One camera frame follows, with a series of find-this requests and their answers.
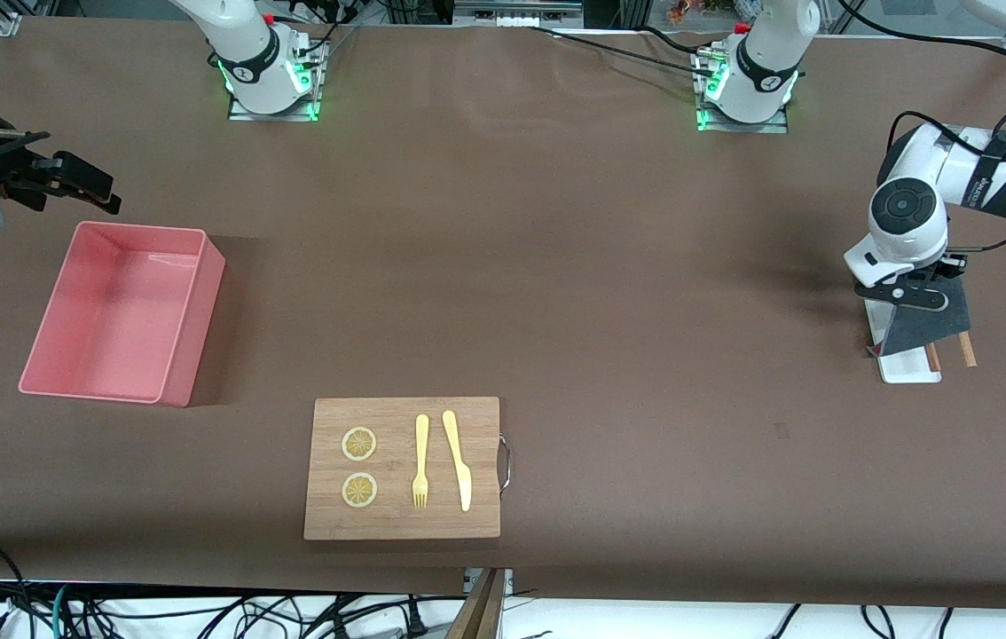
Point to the black power plug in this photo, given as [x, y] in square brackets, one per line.
[416, 619]

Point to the grey and pink cloth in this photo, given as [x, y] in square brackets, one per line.
[933, 328]

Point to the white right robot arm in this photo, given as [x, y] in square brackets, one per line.
[246, 53]

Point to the toy lemon slice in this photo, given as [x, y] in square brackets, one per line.
[359, 444]
[359, 490]

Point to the yellow plastic fork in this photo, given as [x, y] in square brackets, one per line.
[421, 444]

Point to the yellow plastic knife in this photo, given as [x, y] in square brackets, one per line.
[463, 484]

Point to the white rack tray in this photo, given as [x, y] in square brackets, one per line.
[907, 366]

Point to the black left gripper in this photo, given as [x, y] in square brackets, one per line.
[949, 267]

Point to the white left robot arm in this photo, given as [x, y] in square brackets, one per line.
[902, 213]

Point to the grey metal box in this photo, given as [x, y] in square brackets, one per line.
[516, 13]

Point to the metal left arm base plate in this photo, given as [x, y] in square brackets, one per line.
[774, 127]

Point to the wooden cutting board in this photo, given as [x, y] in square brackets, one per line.
[396, 524]

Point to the wooden plank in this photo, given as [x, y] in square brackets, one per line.
[476, 612]

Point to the pink plastic bin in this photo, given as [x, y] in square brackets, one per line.
[113, 337]

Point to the aluminium frame profile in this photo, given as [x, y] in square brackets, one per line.
[4, 18]

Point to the small metal bracket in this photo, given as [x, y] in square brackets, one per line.
[507, 579]

